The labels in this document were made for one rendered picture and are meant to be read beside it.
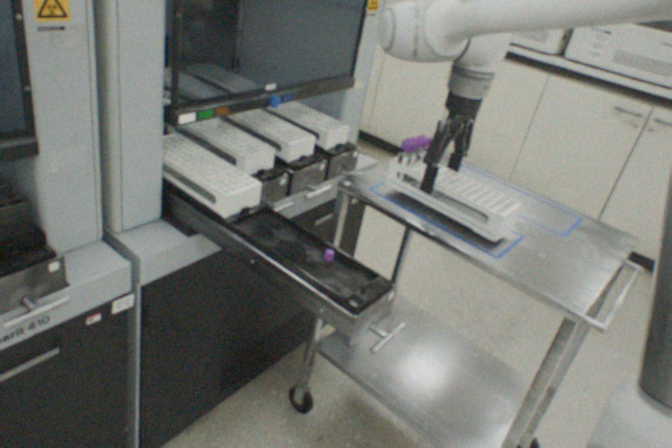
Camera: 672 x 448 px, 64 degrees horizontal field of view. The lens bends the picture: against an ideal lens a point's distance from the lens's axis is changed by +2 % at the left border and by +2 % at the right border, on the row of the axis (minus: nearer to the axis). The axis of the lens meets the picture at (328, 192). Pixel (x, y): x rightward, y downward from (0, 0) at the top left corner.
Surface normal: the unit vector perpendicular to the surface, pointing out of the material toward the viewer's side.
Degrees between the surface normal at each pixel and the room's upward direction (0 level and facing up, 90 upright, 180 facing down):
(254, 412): 0
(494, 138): 90
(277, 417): 0
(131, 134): 90
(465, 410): 0
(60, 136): 90
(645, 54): 90
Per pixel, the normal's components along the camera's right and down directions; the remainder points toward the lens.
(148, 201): 0.76, 0.42
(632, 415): -0.76, -0.58
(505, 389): 0.17, -0.87
